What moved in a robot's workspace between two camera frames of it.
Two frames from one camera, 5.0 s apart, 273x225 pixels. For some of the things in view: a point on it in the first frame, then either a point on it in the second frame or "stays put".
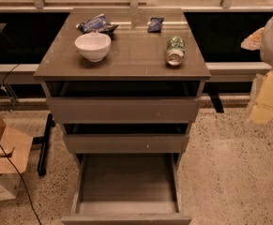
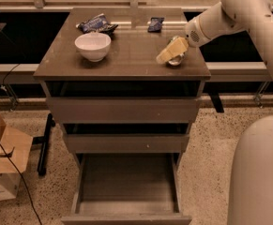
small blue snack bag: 156,24 stays put
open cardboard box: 7,150 stays put
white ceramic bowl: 94,46 stays put
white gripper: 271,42 → 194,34
